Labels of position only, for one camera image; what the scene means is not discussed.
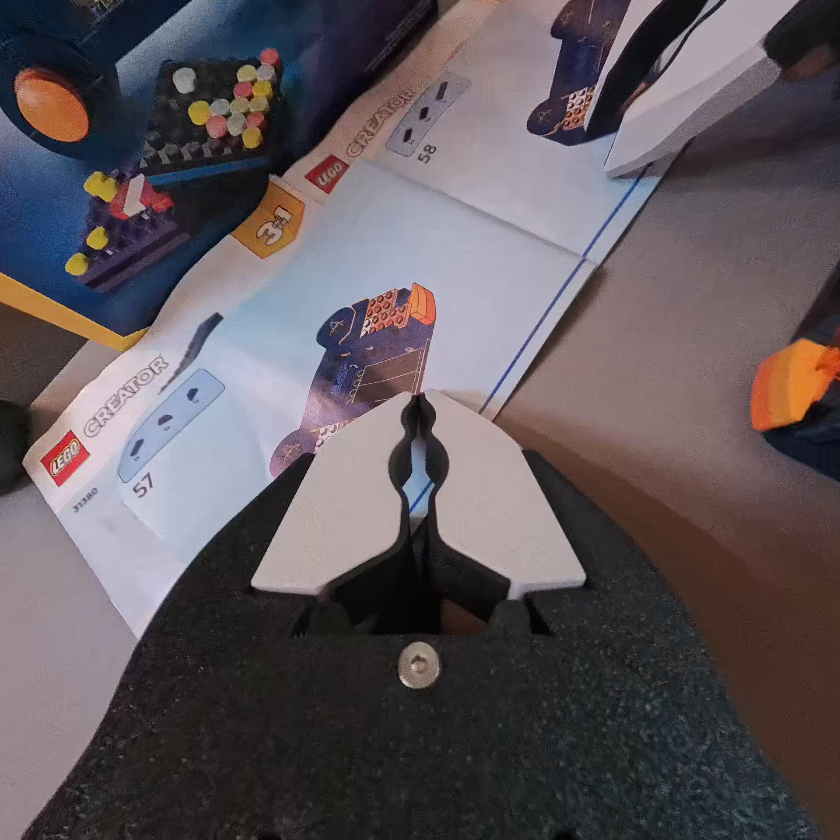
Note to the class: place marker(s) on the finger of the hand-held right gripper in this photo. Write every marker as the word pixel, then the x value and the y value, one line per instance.
pixel 630 59
pixel 695 98

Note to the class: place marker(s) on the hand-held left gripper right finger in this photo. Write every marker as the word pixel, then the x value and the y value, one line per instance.
pixel 505 505

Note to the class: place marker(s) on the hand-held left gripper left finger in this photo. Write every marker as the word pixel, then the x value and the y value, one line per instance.
pixel 334 512

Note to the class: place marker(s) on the blue and orange brick model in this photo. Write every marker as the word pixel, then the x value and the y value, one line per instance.
pixel 794 387

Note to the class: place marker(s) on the person's right hand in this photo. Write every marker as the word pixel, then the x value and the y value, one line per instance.
pixel 807 33

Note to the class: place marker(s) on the open instruction booklet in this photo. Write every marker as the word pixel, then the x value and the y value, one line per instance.
pixel 459 262

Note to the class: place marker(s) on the black round disc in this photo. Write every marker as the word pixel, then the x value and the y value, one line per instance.
pixel 12 446

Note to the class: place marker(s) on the toy set cardboard box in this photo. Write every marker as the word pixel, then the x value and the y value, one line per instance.
pixel 65 216

